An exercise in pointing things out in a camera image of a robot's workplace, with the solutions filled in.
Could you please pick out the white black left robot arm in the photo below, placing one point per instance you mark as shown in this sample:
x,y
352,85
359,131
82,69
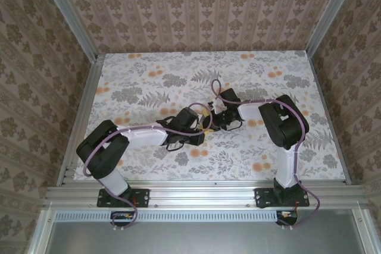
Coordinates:
x,y
143,138

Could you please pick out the short aluminium frame bar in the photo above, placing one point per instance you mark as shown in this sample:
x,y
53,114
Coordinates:
x,y
40,233
363,233

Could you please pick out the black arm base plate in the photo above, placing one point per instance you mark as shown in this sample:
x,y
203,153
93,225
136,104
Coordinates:
x,y
263,197
140,197

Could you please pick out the yellow cloth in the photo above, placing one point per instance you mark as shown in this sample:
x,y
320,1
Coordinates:
x,y
208,131

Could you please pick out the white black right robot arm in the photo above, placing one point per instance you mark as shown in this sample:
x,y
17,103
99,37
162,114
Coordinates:
x,y
285,170

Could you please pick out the aluminium table side rail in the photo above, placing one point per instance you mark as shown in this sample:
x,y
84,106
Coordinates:
x,y
321,96
87,96

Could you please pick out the floral patterned table cover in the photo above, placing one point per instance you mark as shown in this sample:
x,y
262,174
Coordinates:
x,y
238,153

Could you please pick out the wide aluminium frame rail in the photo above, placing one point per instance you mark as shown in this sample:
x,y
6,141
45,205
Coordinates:
x,y
202,196

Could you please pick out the grey metal panel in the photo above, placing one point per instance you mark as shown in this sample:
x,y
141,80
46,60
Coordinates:
x,y
202,240

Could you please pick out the small black electronics board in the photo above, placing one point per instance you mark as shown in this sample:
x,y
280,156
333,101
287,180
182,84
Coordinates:
x,y
287,218
122,218

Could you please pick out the aluminium frame post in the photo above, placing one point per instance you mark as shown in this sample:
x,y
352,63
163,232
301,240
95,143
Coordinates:
x,y
329,13
71,13

